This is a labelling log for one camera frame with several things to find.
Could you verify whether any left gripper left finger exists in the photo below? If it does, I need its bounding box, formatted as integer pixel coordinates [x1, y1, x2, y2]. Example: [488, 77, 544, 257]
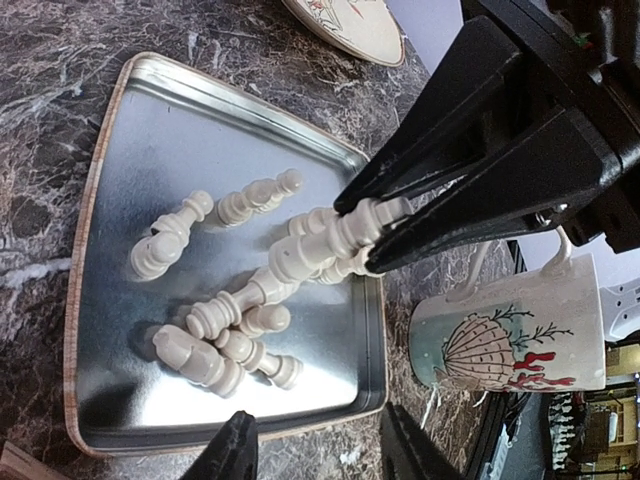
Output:
[180, 411, 258, 480]

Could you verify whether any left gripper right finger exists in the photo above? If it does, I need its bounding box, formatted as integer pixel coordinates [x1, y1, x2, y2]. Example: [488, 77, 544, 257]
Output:
[380, 402, 464, 480]

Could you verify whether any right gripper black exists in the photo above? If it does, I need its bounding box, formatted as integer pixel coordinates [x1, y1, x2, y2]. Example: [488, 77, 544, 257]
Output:
[334, 1, 639, 273]

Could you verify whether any white pawn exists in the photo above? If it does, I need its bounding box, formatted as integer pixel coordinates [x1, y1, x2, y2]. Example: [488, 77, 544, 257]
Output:
[214, 329, 304, 390]
[186, 267, 300, 340]

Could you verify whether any white chess piece tall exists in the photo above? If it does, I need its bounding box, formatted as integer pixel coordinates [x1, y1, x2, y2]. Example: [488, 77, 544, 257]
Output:
[268, 197, 413, 284]

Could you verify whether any white chess piece pair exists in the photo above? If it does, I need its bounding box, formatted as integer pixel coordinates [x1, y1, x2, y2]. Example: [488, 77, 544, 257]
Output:
[211, 169, 304, 228]

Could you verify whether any ceramic mug shell print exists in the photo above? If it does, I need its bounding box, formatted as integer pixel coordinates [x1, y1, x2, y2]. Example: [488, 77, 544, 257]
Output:
[408, 228, 606, 392]

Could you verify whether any beige decorated ceramic plate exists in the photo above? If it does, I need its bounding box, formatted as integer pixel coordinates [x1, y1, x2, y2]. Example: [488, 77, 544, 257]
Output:
[283, 0, 405, 67]

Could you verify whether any metal tray wood rim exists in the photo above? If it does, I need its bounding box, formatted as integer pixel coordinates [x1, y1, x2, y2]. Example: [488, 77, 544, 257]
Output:
[63, 52, 388, 457]

